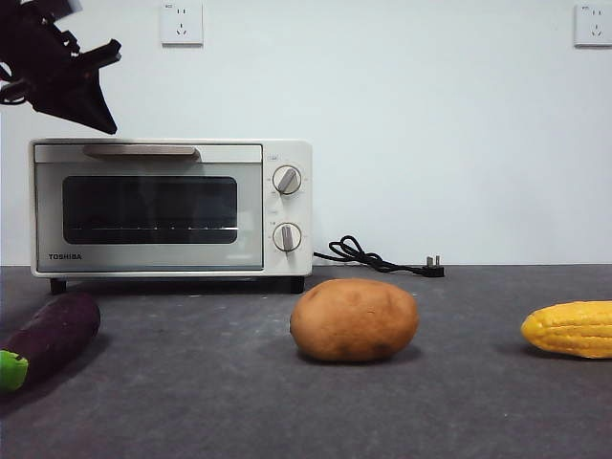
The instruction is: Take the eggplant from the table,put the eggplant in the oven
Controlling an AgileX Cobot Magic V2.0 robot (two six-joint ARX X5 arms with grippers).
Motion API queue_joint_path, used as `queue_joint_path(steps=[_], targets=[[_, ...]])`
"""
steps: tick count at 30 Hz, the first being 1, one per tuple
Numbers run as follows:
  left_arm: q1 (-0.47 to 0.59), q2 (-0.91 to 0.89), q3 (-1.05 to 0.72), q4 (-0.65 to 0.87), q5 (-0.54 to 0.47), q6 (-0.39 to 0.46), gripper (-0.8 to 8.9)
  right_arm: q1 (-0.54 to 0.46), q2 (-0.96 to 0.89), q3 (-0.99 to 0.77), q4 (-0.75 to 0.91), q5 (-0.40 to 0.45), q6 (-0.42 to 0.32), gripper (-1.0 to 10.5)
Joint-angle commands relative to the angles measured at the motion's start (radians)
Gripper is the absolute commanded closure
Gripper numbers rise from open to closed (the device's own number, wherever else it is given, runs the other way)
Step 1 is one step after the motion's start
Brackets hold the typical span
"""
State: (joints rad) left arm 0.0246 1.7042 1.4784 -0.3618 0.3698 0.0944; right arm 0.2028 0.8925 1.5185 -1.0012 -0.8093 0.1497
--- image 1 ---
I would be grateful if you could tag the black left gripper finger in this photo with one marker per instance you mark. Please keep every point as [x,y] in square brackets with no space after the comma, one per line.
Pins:
[81,102]

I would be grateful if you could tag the purple eggplant green stem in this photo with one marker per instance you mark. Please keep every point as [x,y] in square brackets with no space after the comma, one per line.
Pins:
[55,330]

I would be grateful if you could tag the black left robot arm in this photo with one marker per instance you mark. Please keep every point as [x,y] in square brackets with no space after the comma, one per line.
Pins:
[33,48]

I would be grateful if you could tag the white oven knob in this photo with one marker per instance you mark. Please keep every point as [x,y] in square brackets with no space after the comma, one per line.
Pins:
[286,237]
[286,180]

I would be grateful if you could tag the white Toshiba toaster oven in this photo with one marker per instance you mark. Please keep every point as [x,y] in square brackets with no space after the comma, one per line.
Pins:
[286,209]

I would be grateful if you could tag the brown potato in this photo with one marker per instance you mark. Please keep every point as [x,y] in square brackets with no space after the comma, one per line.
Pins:
[354,319]

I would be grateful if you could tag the yellow corn cob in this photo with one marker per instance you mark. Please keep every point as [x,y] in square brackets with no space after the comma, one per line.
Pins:
[574,329]

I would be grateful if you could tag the white wall socket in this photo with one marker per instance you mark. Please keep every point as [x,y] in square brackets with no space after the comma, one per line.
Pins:
[181,25]
[594,25]

